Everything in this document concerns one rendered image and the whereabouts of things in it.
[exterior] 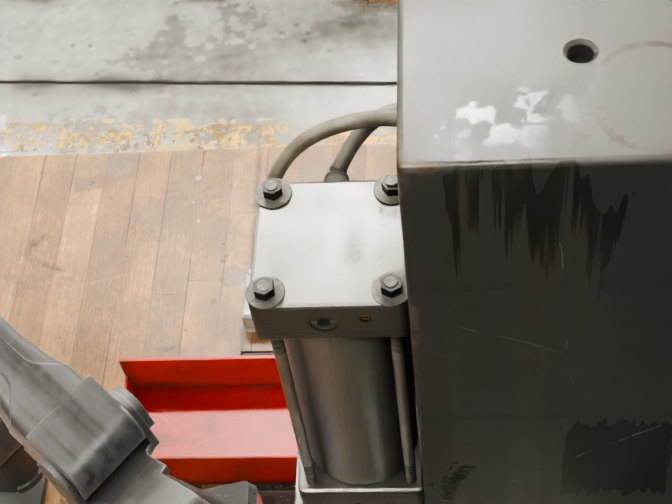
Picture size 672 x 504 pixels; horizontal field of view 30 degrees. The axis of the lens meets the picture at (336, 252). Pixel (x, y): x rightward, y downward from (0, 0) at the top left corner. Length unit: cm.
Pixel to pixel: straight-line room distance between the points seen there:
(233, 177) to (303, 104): 131
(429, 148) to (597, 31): 11
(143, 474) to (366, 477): 20
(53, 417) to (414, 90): 48
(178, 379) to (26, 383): 42
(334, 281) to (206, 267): 79
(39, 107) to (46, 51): 18
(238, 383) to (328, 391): 60
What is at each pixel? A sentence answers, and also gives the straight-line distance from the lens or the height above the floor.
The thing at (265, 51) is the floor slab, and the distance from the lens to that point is 298.
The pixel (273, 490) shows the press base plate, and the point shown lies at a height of 90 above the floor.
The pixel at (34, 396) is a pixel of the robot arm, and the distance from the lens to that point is 98.
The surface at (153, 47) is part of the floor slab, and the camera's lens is 305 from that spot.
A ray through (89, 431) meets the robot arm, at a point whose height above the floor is 125.
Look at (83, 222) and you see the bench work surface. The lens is 156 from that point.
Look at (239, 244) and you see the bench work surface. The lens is 149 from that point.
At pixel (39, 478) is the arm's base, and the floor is 91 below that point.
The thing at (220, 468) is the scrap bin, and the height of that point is 94.
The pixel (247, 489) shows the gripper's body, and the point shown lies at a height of 111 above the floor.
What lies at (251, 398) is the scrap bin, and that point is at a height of 90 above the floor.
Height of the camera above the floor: 208
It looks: 54 degrees down
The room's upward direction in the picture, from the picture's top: 9 degrees counter-clockwise
